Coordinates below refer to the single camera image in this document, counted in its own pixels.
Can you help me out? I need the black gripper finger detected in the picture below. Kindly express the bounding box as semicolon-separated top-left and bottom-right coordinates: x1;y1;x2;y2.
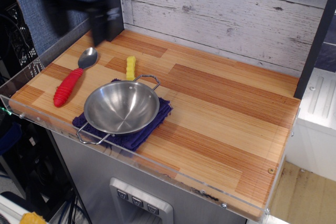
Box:
42;0;70;36
89;11;109;46

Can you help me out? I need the red handled metal spoon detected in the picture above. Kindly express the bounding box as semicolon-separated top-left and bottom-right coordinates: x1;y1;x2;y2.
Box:
53;47;98;108

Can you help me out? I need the yellow ridged plastic piece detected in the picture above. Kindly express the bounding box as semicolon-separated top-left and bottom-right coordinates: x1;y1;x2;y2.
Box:
126;56;136;80

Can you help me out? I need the black plastic crate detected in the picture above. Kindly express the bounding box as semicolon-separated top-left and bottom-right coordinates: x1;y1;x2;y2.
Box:
1;0;37;77

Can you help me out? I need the clear acrylic table guard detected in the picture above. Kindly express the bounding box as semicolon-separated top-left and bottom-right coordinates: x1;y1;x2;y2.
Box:
2;22;299;223

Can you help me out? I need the purple folded cloth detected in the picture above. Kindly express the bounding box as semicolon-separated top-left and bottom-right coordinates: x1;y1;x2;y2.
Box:
72;79;172;152

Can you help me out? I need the silver button control panel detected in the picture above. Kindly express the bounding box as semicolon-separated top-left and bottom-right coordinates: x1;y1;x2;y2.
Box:
109;177;174;223

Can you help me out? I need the yellow tape piece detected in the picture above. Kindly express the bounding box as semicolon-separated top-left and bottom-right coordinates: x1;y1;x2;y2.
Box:
19;212;47;224

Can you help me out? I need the white metal side cabinet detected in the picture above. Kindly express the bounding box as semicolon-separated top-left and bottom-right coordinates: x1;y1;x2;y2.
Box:
285;68;335;180

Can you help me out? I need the dark left frame post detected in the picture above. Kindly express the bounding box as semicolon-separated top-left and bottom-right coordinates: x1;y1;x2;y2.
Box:
105;0;124;41

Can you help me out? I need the dark frame post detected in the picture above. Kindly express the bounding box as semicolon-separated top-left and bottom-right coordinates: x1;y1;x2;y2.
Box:
293;0;335;99
105;0;124;41

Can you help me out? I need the stainless steel two-handled bowl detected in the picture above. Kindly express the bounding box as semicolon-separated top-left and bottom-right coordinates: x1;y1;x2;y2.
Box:
76;74;161;145

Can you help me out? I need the dark right frame post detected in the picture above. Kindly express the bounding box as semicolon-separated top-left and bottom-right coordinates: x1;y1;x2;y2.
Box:
293;0;335;99

